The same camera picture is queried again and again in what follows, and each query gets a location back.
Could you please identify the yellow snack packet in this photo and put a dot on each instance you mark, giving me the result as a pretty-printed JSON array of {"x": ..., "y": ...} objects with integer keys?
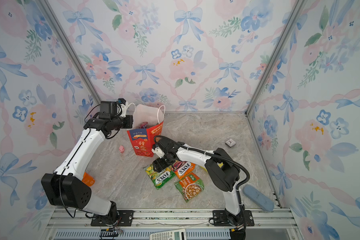
[{"x": 207, "y": 163}]

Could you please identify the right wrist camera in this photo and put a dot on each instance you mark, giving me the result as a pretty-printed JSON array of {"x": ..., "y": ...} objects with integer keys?
[{"x": 157, "y": 150}]

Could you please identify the purple Fox's candy bag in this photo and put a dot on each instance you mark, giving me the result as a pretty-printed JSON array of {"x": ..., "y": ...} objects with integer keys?
[{"x": 143, "y": 125}]

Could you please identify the green Fox's candy bag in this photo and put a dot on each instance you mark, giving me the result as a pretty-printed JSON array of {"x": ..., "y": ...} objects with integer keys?
[{"x": 159, "y": 179}]

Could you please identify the orange object by wall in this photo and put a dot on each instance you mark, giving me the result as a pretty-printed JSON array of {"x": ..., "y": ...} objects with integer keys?
[{"x": 88, "y": 180}]

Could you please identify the small pink toy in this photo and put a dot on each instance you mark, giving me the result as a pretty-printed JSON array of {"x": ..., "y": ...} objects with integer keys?
[{"x": 121, "y": 149}]

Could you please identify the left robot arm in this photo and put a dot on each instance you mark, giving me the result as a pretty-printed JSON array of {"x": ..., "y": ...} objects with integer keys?
[{"x": 65, "y": 186}]

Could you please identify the orange Fox's candy bag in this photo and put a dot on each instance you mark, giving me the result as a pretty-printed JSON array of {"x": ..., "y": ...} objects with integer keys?
[{"x": 182, "y": 169}]

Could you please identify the small square packet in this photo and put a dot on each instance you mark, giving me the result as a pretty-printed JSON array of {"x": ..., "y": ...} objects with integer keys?
[{"x": 230, "y": 143}]

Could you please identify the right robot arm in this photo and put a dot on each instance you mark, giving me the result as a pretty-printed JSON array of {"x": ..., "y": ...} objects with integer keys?
[{"x": 226, "y": 174}]

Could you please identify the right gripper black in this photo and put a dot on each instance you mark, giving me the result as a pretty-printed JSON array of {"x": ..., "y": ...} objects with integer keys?
[{"x": 159, "y": 166}]

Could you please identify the blue grey cloth roll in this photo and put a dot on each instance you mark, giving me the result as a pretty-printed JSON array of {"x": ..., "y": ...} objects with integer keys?
[{"x": 258, "y": 198}]

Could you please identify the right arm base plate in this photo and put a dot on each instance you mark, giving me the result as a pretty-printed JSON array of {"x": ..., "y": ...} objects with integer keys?
[{"x": 220, "y": 219}]

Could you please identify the red paper gift bag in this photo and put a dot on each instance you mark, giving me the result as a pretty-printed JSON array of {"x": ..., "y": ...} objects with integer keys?
[{"x": 142, "y": 140}]

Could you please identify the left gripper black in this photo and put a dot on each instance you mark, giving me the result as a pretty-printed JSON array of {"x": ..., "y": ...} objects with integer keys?
[{"x": 130, "y": 120}]

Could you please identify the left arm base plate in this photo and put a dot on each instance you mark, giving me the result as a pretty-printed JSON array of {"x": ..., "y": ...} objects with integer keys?
[{"x": 120, "y": 218}]

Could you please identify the white calculator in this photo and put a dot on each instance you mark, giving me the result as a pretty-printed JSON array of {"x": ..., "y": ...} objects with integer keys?
[{"x": 178, "y": 234}]

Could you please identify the green noodle snack packet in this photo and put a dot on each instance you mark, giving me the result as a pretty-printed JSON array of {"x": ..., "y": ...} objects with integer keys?
[{"x": 190, "y": 186}]

